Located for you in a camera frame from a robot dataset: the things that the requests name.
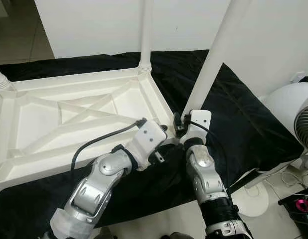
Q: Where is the white plastic table leg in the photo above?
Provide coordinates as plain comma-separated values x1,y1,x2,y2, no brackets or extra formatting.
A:
0,64,16,93
138,0,154,75
182,0,253,115

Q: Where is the white plastic table top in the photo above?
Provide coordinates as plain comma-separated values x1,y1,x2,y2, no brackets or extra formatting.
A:
0,65,187,197

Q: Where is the black fabric table cover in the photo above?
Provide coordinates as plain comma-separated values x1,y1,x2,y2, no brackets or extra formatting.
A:
0,49,304,239

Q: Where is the grey robot right foot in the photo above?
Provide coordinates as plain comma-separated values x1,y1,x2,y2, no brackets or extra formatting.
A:
163,233,192,239

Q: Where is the grey robot foot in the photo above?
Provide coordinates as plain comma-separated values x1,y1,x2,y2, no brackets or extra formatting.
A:
163,233,192,239
94,227,116,239

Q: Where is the black metal table leg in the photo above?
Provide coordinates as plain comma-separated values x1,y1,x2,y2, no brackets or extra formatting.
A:
229,172,259,195

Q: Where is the grey robot left foot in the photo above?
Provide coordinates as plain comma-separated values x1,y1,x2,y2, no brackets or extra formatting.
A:
94,227,116,239

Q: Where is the white round fan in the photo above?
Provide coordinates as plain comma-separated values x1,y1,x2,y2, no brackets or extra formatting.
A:
244,82,308,217

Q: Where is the black flat bar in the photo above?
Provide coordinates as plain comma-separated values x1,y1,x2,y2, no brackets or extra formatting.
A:
279,194,308,206

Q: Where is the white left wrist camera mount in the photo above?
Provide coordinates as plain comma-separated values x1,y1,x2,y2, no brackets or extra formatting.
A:
129,119,168,172

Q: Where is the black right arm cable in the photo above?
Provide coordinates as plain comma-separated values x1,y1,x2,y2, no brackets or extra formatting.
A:
186,119,229,192

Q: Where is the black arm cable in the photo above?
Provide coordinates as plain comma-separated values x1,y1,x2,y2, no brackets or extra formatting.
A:
186,119,229,192
70,118,147,172

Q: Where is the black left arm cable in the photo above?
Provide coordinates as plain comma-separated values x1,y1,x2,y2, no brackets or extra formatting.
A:
70,118,147,172

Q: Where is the white power cable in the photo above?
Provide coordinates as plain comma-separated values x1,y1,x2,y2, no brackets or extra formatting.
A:
284,169,308,189

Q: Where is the white wall socket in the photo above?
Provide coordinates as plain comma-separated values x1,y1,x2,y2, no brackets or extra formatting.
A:
293,72,308,84

